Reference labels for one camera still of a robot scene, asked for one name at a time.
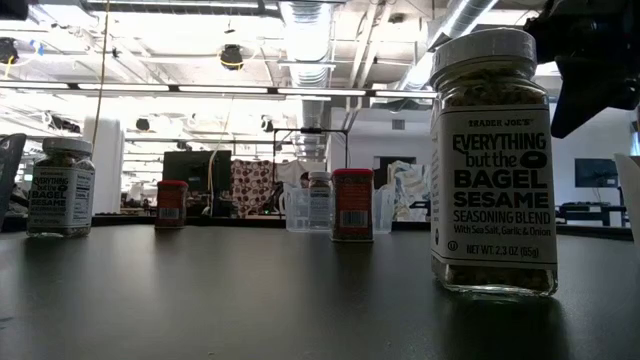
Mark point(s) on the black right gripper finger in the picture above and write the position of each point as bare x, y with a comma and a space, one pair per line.
575, 100

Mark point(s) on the white-lid bagel seasoning jar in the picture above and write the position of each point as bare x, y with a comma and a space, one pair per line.
320, 200
492, 200
61, 195

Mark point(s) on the red spice tin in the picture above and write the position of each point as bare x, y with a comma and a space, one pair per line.
171, 200
352, 200

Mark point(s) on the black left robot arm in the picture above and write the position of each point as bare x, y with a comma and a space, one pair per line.
12, 9

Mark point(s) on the frosted white plastic bin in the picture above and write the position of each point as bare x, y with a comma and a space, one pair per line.
630, 190

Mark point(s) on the black bench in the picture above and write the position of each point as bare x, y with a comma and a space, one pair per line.
592, 207

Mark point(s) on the pale colourful cloth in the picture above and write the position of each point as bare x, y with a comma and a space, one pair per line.
412, 190

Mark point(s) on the clear plastic bin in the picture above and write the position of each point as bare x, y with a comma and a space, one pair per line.
382, 215
10, 170

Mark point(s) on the person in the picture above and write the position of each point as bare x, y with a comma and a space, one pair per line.
304, 179

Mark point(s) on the white cloth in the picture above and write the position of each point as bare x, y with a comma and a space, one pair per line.
290, 171

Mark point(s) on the small black ceiling fixture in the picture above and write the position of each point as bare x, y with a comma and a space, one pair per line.
267, 125
142, 124

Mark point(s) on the red patterned cloth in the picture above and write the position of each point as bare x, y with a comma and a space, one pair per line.
250, 185

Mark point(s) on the long ceiling light bar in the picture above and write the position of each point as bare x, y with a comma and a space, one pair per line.
225, 89

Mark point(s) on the black computer monitor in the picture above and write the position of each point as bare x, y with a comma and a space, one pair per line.
190, 170

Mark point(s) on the white pillar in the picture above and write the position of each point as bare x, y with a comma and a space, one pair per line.
107, 165

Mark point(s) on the dark ceiling lamp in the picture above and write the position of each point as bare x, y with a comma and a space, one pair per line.
7, 50

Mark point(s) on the dark wall screen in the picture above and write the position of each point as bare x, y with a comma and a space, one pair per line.
596, 172

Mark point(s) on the silver ventilation duct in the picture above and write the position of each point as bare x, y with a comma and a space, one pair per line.
307, 40
465, 20

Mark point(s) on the black dome ceiling camera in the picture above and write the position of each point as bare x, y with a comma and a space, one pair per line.
231, 56

